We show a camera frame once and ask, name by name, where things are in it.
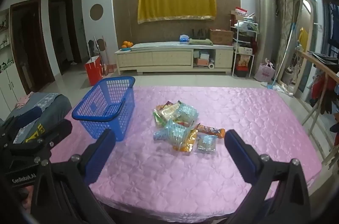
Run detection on black storage bin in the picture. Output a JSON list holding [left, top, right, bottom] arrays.
[[234, 66, 248, 78]]

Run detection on red paper bag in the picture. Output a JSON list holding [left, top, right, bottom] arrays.
[[85, 56, 104, 86]]

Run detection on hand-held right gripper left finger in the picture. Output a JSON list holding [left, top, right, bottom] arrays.
[[31, 129, 117, 224]]

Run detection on round brown wall decoration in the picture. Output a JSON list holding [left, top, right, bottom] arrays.
[[89, 4, 104, 21]]

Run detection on white metal rack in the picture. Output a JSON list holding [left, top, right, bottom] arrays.
[[232, 20, 258, 77]]

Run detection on blue plastic basket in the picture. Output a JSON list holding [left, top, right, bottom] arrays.
[[71, 76, 136, 142]]

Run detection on small clear blue snack packet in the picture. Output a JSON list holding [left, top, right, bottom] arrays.
[[195, 134, 218, 153]]

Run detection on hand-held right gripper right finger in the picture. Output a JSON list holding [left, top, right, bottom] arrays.
[[224, 129, 311, 224]]

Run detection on pink bag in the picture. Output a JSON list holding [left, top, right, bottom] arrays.
[[255, 61, 275, 83]]

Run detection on black router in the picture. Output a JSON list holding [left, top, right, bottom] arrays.
[[191, 28, 207, 39]]

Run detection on large light-blue cracker packet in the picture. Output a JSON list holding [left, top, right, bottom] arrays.
[[153, 119, 195, 147]]

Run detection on grey sofa with lace cover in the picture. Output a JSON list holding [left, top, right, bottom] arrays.
[[0, 92, 72, 145]]

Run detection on dark wooden door frame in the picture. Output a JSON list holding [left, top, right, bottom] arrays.
[[10, 0, 55, 95], [48, 0, 82, 75]]

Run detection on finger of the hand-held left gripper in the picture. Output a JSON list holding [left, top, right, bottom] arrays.
[[8, 119, 73, 161], [0, 107, 45, 134]]

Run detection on blue-handled mop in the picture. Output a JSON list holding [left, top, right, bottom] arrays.
[[266, 23, 296, 89]]

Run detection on green folded cloth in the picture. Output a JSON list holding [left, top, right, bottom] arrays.
[[189, 39, 213, 46]]

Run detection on orange bar wrapper snack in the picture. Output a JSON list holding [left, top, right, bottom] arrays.
[[196, 124, 225, 138]]

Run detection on tall standing air conditioner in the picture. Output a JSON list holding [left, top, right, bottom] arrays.
[[251, 0, 278, 65]]

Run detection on wood-framed standing mirror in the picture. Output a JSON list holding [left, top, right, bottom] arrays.
[[281, 0, 318, 97]]

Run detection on light-blue clear snack packet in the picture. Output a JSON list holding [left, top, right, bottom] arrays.
[[172, 102, 199, 127]]

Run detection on pink garment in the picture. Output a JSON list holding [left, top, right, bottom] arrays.
[[16, 92, 35, 108]]

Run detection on white display cabinet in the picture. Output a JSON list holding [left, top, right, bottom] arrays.
[[0, 8, 19, 113]]

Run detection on yellow cloth cover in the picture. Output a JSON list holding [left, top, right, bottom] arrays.
[[137, 0, 217, 24]]

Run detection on pink quilted table cover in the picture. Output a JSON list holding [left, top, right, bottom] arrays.
[[49, 77, 322, 216]]

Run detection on hanging dark clothes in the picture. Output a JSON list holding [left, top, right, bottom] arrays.
[[310, 73, 339, 132]]

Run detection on yellow-orange snack packet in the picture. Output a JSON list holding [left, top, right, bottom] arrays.
[[172, 129, 199, 153]]

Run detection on red dustpan with broom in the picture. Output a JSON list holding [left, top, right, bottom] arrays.
[[101, 35, 110, 75]]

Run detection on beige low cabinet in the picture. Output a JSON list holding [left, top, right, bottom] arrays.
[[114, 42, 235, 75]]

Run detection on brown cardboard box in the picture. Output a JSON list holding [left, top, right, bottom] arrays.
[[209, 29, 234, 46]]

